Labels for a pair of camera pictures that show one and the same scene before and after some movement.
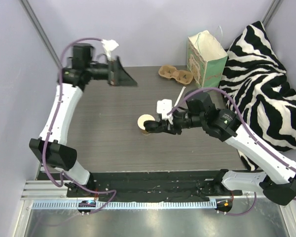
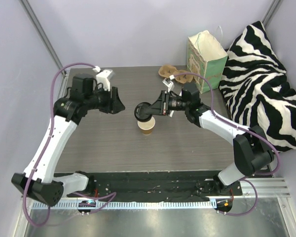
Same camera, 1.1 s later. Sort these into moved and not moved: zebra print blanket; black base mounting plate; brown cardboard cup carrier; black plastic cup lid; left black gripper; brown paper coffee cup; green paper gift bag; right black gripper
Moved: right black gripper; black plastic cup lid; left black gripper
Not moved: black base mounting plate; zebra print blanket; brown cardboard cup carrier; green paper gift bag; brown paper coffee cup
